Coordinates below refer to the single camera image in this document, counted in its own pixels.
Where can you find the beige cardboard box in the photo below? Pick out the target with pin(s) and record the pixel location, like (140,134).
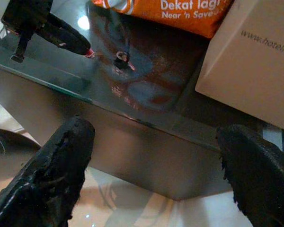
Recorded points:
(251,71)

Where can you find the orange printed plastic bag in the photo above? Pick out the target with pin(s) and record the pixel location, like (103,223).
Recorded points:
(180,14)

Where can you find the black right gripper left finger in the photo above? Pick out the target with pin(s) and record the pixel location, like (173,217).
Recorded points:
(49,179)

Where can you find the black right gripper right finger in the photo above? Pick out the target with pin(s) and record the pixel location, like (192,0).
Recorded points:
(260,175)

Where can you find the glass top table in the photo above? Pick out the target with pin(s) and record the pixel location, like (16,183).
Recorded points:
(137,151)

